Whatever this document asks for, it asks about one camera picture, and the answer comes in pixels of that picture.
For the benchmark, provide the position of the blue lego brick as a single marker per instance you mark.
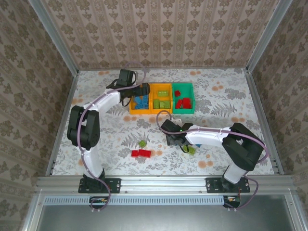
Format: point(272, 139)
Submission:
point(198, 146)
point(145, 105)
point(137, 99)
point(138, 106)
point(145, 98)

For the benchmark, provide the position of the green lego brick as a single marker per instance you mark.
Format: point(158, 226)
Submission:
point(143, 144)
point(156, 104)
point(162, 93)
point(191, 150)
point(166, 105)

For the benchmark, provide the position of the orange plastic bin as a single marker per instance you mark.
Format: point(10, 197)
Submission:
point(161, 111)
point(132, 111)

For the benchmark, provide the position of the green plastic bin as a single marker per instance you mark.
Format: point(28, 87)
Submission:
point(184, 111)

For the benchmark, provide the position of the small red lego brick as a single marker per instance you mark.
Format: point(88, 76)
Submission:
point(135, 153)
point(177, 93)

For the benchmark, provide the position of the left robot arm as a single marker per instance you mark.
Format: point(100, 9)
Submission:
point(83, 130)

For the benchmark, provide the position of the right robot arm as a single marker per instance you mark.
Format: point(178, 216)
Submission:
point(243, 149)

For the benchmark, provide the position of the floral table cover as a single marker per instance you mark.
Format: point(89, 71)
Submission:
point(120, 125)

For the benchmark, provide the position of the grey metal panel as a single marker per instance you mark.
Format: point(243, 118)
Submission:
point(163, 219)

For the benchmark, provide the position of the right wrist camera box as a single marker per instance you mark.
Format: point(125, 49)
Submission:
point(178, 121)

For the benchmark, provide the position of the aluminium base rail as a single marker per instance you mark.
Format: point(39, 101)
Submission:
point(163, 184)

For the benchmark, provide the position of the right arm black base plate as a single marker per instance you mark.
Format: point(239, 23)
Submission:
point(211, 185)

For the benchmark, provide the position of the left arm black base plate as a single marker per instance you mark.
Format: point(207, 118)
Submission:
point(115, 185)

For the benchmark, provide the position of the aluminium side rail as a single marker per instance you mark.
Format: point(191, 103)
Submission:
point(63, 120)
point(255, 101)

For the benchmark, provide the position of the aluminium corner post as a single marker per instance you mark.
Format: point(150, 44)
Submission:
point(55, 36)
point(267, 36)

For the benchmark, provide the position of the aluminium frame profile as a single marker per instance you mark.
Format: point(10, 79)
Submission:
point(32, 216)
point(294, 216)

